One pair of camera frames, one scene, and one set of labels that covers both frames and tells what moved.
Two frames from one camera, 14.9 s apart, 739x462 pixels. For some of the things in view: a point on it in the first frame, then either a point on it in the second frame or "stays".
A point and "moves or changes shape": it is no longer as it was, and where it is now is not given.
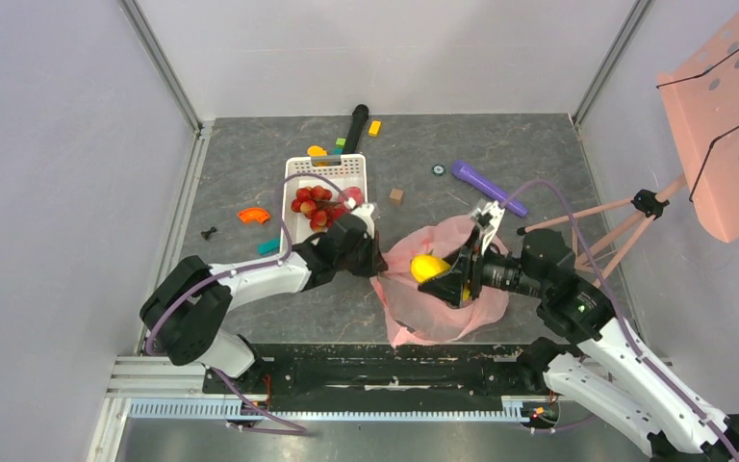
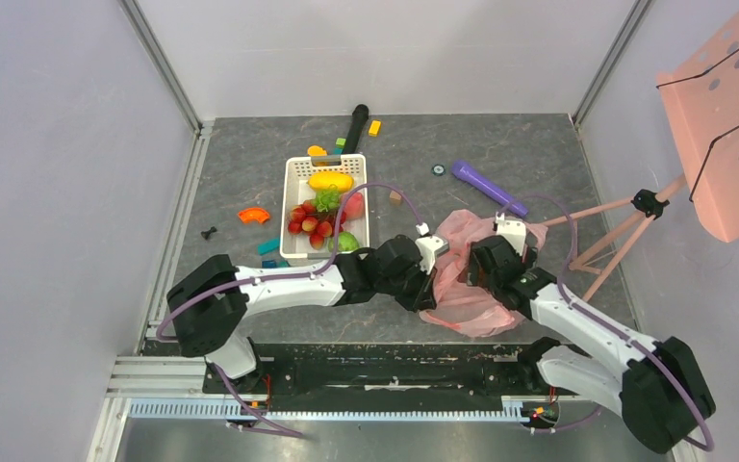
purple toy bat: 465,170 stays
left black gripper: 376,263 -> 423,297
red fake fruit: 317,204 moves or changes shape
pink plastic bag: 414,317 moves or changes shape
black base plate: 386,376 stays
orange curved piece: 253,213 stays
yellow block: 374,128 stays
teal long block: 271,246 stays
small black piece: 206,234 stays
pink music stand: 722,102 stays
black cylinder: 359,118 stays
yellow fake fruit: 424,267 moves or changes shape
